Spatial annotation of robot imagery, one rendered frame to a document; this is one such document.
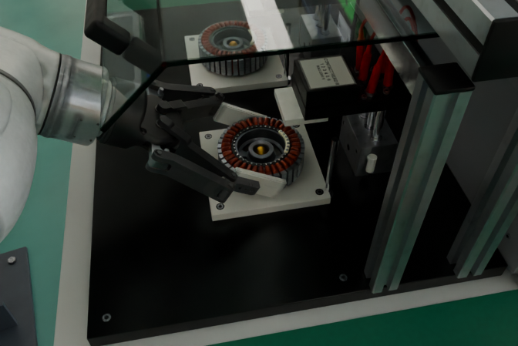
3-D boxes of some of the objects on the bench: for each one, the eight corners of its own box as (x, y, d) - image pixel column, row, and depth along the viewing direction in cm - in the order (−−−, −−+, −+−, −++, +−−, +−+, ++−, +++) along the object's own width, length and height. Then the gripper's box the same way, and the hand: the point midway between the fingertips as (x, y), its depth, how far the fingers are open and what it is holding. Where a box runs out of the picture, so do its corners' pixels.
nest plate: (193, 97, 80) (192, 90, 79) (185, 43, 90) (184, 37, 89) (287, 85, 81) (287, 79, 81) (269, 34, 92) (269, 28, 91)
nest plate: (212, 221, 63) (211, 215, 62) (199, 137, 73) (198, 131, 72) (330, 203, 65) (331, 197, 64) (301, 124, 75) (302, 118, 74)
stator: (224, 201, 64) (223, 181, 61) (213, 139, 71) (212, 119, 69) (312, 189, 65) (314, 169, 62) (292, 129, 73) (294, 109, 70)
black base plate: (91, 347, 54) (85, 338, 53) (105, 25, 98) (102, 14, 96) (502, 275, 60) (509, 265, 59) (341, 1, 104) (342, -9, 102)
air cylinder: (354, 176, 68) (360, 147, 64) (338, 138, 73) (342, 109, 69) (391, 172, 69) (398, 142, 65) (371, 133, 74) (378, 104, 70)
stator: (200, 80, 80) (198, 60, 78) (199, 40, 88) (196, 21, 86) (270, 75, 81) (271, 56, 79) (264, 36, 89) (264, 18, 86)
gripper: (95, 71, 67) (243, 116, 78) (88, 212, 51) (274, 245, 61) (115, 25, 63) (267, 79, 73) (112, 162, 47) (308, 206, 57)
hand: (259, 151), depth 67 cm, fingers closed on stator, 11 cm apart
